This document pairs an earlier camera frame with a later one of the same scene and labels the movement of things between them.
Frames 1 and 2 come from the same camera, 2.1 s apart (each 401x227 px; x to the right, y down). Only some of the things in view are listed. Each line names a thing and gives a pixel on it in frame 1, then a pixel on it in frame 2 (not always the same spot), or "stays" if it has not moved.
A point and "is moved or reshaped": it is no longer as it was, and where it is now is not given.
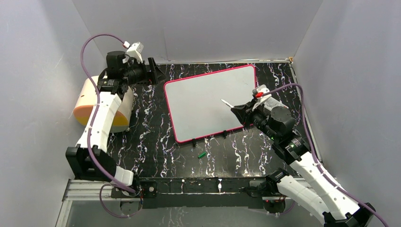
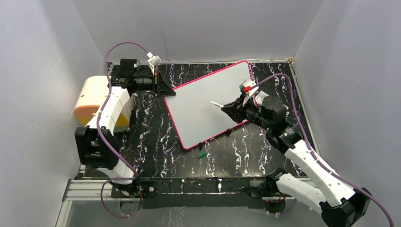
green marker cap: (202, 154) stays
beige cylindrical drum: (84, 102) stays
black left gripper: (159, 76) to (163, 89)
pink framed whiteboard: (195, 107) stays
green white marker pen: (227, 103) is moved or reshaped
